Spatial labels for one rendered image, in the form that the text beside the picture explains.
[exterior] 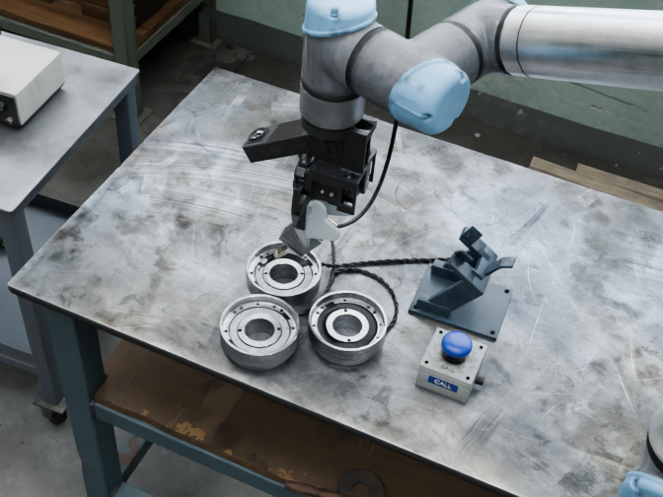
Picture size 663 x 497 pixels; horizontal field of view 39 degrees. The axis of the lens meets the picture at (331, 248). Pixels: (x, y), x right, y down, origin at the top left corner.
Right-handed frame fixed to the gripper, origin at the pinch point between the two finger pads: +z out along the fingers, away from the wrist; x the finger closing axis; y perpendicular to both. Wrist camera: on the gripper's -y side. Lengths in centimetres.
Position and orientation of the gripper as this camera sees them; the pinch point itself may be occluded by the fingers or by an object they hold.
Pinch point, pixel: (306, 231)
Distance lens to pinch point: 124.5
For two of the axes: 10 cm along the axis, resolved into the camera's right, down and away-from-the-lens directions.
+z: -0.7, 7.0, 7.1
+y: 9.3, 3.0, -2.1
